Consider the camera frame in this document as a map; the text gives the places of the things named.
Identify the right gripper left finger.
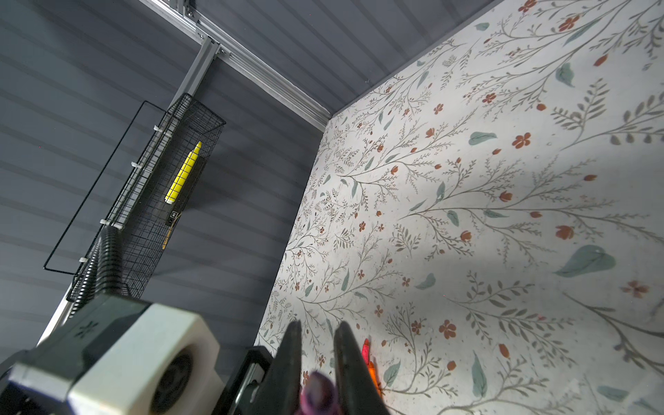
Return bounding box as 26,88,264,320
249,321,302,415

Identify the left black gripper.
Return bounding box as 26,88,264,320
212,346,273,415

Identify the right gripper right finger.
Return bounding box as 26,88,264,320
334,322,389,415

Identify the purple marker pen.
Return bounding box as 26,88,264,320
297,372,341,415

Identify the orange marker pen lower left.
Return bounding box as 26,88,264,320
368,361,383,397

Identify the pink marker pen lower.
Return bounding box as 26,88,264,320
361,339,370,366

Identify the yellow highlighter in basket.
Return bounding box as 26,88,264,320
164,142,202,205

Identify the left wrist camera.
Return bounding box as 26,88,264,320
8,295,224,414

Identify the left black corrugated cable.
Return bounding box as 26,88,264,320
66,225,128,317

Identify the black wire wall basket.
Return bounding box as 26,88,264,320
43,92,228,304

